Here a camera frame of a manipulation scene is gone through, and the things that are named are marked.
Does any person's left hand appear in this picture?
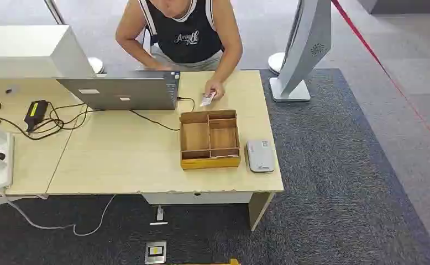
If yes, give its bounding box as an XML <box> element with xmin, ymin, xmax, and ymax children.
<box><xmin>204</xmin><ymin>79</ymin><xmax>226</xmax><ymax>101</ymax></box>

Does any white card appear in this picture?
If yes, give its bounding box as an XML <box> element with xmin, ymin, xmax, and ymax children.
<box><xmin>200</xmin><ymin>91</ymin><xmax>217</xmax><ymax>108</ymax></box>

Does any wooden compartment box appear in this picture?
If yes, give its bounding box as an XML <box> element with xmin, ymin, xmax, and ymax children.
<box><xmin>179</xmin><ymin>109</ymin><xmax>242</xmax><ymax>171</ymax></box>

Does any person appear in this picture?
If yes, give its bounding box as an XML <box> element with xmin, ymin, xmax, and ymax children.
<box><xmin>115</xmin><ymin>0</ymin><xmax>244</xmax><ymax>101</ymax></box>

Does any grey card reader device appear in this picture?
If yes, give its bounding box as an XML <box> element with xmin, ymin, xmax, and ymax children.
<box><xmin>245</xmin><ymin>139</ymin><xmax>276</xmax><ymax>174</ymax></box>

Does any grey laptop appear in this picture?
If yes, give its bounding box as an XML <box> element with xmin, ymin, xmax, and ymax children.
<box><xmin>56</xmin><ymin>70</ymin><xmax>181</xmax><ymax>111</ymax></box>

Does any grey curved kiosk stand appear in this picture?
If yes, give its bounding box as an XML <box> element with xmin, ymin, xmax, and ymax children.
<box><xmin>269</xmin><ymin>0</ymin><xmax>333</xmax><ymax>103</ymax></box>

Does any pale wooden desk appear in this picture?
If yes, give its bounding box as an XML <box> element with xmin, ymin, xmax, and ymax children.
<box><xmin>0</xmin><ymin>70</ymin><xmax>285</xmax><ymax>231</ymax></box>

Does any dark grey carpet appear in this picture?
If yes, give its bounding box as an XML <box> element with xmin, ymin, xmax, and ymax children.
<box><xmin>0</xmin><ymin>68</ymin><xmax>430</xmax><ymax>265</ymax></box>

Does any white floor plug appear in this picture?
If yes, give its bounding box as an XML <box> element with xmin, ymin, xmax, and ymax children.
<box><xmin>149</xmin><ymin>205</ymin><xmax>169</xmax><ymax>226</ymax></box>

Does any red barrier tape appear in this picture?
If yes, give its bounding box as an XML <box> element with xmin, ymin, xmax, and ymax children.
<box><xmin>331</xmin><ymin>0</ymin><xmax>430</xmax><ymax>156</ymax></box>

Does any metal floor socket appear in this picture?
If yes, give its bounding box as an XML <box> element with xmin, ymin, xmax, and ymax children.
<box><xmin>144</xmin><ymin>241</ymin><xmax>167</xmax><ymax>265</ymax></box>

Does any black power adapter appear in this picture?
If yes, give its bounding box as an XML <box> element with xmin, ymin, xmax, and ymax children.
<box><xmin>24</xmin><ymin>99</ymin><xmax>50</xmax><ymax>133</ymax></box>

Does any white desk partition box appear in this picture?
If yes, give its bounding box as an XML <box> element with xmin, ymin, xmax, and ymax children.
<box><xmin>0</xmin><ymin>24</ymin><xmax>96</xmax><ymax>81</ymax></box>

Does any white power strip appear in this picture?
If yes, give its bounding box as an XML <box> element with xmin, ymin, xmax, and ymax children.
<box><xmin>0</xmin><ymin>131</ymin><xmax>15</xmax><ymax>191</ymax></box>

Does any black cable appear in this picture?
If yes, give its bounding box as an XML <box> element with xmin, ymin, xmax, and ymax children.
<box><xmin>0</xmin><ymin>96</ymin><xmax>196</xmax><ymax>145</ymax></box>

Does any white cable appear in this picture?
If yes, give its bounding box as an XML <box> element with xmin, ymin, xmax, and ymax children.
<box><xmin>1</xmin><ymin>189</ymin><xmax>117</xmax><ymax>237</ymax></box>

